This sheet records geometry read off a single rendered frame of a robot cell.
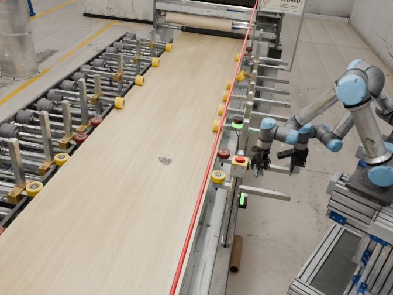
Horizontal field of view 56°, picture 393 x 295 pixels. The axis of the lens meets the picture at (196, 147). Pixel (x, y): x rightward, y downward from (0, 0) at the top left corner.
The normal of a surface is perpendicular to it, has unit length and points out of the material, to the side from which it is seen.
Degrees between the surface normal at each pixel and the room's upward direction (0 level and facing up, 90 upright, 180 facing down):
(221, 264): 0
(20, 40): 90
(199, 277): 0
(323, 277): 0
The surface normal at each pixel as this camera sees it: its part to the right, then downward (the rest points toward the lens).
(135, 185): 0.08, -0.84
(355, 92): -0.50, 0.32
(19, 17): 0.74, 0.41
